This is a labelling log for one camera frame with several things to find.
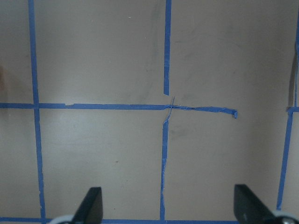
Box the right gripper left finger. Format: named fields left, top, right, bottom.
left=70, top=187, right=103, bottom=224

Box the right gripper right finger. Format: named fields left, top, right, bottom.
left=234, top=184, right=280, bottom=224

